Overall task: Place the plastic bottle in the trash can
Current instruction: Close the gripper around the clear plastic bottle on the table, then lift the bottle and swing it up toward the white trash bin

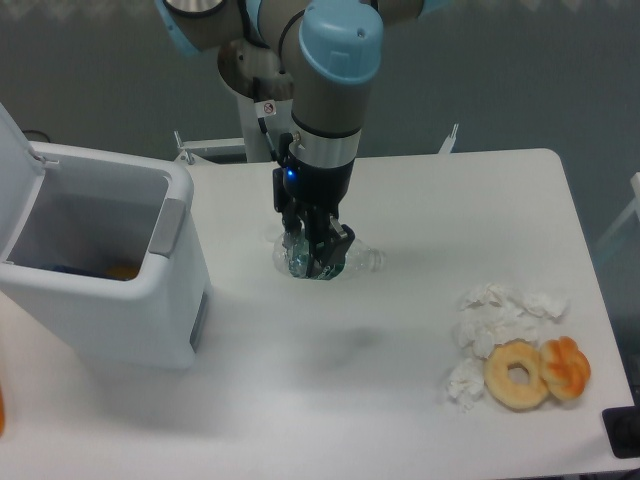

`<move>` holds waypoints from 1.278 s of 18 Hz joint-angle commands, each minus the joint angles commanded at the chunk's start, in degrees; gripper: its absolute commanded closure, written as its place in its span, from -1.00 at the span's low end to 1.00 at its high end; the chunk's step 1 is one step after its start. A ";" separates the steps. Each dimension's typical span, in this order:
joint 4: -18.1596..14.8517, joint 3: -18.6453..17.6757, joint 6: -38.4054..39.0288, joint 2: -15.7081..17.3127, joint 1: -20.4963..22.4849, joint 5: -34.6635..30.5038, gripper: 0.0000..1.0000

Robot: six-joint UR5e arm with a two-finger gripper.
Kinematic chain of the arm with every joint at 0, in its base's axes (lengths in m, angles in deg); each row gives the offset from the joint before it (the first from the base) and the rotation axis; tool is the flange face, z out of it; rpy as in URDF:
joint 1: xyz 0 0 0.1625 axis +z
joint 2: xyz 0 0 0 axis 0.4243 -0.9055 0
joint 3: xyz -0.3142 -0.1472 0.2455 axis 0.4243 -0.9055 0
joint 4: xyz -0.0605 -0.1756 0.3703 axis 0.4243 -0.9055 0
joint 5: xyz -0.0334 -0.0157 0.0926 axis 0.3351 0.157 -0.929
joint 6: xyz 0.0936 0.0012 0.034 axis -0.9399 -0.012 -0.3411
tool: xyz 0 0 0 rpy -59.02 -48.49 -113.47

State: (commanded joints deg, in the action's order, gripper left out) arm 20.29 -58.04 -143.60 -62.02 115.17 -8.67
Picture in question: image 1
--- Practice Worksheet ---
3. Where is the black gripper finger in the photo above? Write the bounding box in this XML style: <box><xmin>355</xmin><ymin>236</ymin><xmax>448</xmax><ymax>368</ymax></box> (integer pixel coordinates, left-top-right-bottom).
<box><xmin>281</xmin><ymin>207</ymin><xmax>306</xmax><ymax>273</ymax></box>
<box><xmin>307</xmin><ymin>213</ymin><xmax>355</xmax><ymax>279</ymax></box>

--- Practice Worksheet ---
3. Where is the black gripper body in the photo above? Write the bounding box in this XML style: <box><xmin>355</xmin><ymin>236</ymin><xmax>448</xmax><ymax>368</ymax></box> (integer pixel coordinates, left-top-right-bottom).
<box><xmin>272</xmin><ymin>156</ymin><xmax>354</xmax><ymax>218</ymax></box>

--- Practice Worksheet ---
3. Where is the clear plastic bottle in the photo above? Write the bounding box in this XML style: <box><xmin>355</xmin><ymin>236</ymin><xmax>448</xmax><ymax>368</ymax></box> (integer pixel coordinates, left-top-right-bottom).
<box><xmin>272</xmin><ymin>233</ymin><xmax>386</xmax><ymax>281</ymax></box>

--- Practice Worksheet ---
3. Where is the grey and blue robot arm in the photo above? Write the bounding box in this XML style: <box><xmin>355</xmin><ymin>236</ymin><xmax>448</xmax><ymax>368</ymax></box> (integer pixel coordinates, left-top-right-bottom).
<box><xmin>157</xmin><ymin>1</ymin><xmax>440</xmax><ymax>280</ymax></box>

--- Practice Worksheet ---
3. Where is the white trash can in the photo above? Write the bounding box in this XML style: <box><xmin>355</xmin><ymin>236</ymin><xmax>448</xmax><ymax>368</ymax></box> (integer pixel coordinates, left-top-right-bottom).
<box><xmin>1</xmin><ymin>113</ymin><xmax>212</xmax><ymax>369</ymax></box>

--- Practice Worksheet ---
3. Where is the large crumpled white tissue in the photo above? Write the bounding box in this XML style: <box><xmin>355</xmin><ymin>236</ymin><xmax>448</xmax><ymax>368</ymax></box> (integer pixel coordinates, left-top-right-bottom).
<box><xmin>453</xmin><ymin>283</ymin><xmax>569</xmax><ymax>359</ymax></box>

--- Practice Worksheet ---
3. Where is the small crumpled white tissue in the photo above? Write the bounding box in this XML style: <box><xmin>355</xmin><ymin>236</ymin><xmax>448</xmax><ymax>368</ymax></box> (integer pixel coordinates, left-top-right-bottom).
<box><xmin>446</xmin><ymin>358</ymin><xmax>485</xmax><ymax>413</ymax></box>

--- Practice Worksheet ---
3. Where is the orange glazed bread roll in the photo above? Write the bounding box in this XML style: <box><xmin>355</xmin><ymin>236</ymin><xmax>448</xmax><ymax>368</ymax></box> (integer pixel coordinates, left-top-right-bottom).
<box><xmin>539</xmin><ymin>336</ymin><xmax>591</xmax><ymax>401</ymax></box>

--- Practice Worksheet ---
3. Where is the black device at table edge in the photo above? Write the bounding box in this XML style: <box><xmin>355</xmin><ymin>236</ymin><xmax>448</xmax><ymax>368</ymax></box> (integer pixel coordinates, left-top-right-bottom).
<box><xmin>602</xmin><ymin>406</ymin><xmax>639</xmax><ymax>459</ymax></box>

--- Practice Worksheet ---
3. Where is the orange object at left edge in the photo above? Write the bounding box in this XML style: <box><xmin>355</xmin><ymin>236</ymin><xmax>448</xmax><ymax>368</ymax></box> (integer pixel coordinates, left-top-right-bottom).
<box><xmin>0</xmin><ymin>385</ymin><xmax>6</xmax><ymax>437</ymax></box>

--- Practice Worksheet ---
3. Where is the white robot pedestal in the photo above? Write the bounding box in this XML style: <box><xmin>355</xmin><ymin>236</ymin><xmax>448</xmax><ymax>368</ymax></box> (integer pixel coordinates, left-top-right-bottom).
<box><xmin>217</xmin><ymin>39</ymin><xmax>294</xmax><ymax>163</ymax></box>

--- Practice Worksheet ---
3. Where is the plain ring donut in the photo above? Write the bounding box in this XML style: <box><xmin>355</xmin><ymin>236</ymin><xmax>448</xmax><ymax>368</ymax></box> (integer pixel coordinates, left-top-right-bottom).
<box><xmin>483</xmin><ymin>341</ymin><xmax>549</xmax><ymax>411</ymax></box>

